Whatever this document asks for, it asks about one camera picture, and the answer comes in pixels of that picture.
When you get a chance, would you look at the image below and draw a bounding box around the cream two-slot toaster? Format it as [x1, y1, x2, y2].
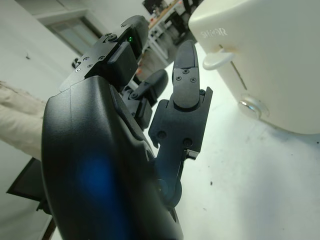
[187, 0, 320, 137]

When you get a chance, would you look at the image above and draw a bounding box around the cream toaster lever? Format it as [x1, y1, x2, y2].
[202, 48, 236, 71]

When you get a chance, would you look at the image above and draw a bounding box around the long workbench with clutter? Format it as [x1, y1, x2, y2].
[147, 7, 195, 62]

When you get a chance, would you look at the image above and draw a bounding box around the person in beige jacket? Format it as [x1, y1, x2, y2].
[0, 80, 49, 161]

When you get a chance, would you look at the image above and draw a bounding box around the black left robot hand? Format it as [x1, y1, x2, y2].
[40, 15, 214, 240]

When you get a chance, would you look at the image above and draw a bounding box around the black flat panel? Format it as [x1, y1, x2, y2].
[6, 157, 54, 216]

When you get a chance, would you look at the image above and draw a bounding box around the grey door with frame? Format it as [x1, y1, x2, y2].
[37, 9, 107, 55]

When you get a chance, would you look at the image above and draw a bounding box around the silver toaster dial knob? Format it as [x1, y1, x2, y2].
[238, 92, 271, 118]

